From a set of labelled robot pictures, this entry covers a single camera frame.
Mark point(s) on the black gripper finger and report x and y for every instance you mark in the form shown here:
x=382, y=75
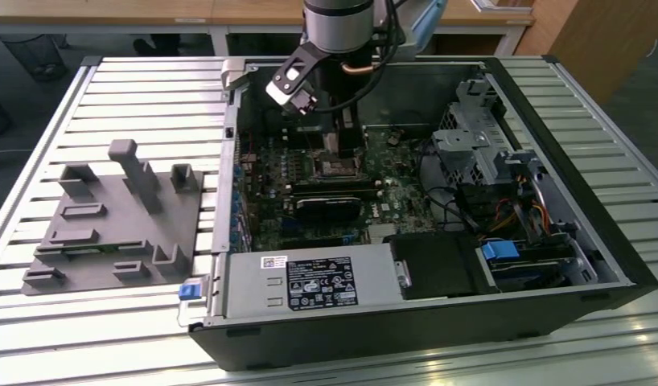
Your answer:
x=355, y=144
x=331, y=144

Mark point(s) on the CPU silver top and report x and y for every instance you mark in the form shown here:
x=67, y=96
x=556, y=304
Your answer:
x=339, y=163

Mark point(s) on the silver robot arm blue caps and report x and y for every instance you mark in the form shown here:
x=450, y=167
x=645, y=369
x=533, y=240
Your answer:
x=334, y=28

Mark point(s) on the CPU socket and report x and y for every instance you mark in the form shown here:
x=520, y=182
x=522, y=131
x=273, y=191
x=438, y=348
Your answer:
x=318, y=171

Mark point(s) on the blue expansion slot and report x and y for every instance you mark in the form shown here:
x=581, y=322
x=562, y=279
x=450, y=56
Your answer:
x=290, y=221

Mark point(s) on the black expansion slot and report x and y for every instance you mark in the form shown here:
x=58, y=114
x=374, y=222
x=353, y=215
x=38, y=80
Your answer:
x=313, y=242

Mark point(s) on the black drive bay cover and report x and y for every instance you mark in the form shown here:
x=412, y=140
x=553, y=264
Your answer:
x=436, y=265

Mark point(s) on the coin cell battery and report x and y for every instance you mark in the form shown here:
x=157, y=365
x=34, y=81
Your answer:
x=394, y=138

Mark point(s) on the green RAM stick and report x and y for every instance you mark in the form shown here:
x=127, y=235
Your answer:
x=334, y=191

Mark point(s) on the green motherboard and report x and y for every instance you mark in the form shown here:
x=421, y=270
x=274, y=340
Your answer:
x=404, y=197

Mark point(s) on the black graphics card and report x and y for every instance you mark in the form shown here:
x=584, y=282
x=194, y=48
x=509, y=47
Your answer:
x=329, y=209

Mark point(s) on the silver drive cage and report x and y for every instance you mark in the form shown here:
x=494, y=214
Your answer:
x=468, y=161

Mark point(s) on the silver chipset heatsink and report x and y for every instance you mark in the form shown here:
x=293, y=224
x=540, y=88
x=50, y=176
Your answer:
x=384, y=233

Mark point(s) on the person dark legs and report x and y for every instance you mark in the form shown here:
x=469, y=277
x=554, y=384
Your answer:
x=162, y=42

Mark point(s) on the white book stack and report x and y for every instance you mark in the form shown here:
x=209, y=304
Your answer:
x=492, y=3

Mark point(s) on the blue disk carrier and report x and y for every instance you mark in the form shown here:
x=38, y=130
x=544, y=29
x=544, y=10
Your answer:
x=501, y=251

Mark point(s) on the silver power supply unit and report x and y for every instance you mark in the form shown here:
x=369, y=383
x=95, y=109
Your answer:
x=254, y=289

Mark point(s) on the wooden desk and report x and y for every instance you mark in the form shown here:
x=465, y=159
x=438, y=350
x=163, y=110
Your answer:
x=119, y=10

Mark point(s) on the blue case latch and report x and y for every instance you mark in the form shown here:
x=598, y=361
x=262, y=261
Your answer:
x=189, y=292

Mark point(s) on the disk bay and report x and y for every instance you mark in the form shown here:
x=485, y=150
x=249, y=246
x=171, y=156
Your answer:
x=533, y=277

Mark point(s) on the grey parts rack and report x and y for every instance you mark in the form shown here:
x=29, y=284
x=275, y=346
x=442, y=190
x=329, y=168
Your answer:
x=119, y=245

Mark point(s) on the black PC case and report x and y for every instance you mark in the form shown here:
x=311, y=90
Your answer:
x=361, y=346

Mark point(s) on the wooden cabinet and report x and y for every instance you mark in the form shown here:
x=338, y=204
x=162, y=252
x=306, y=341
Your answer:
x=602, y=40

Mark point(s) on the black mesh bin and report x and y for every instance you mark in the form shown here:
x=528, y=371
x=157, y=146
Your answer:
x=34, y=56

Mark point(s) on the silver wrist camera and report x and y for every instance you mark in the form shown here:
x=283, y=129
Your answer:
x=291, y=86

